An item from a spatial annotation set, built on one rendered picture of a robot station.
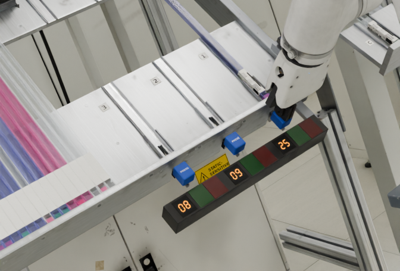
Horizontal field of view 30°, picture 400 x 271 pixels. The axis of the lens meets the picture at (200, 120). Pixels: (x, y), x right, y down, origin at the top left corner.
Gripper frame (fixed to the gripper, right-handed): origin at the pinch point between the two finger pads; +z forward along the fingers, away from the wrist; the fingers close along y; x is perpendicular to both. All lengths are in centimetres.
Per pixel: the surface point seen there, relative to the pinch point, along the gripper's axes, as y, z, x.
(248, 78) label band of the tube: -0.3, 1.3, 9.3
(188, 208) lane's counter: -24.9, 3.5, -5.0
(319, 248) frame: 10.0, 42.5, -13.7
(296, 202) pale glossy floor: 61, 122, 22
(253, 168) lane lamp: -11.0, 3.4, -5.1
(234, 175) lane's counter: -14.6, 3.4, -4.4
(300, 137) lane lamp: 0.2, 3.4, -4.9
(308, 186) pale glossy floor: 71, 126, 26
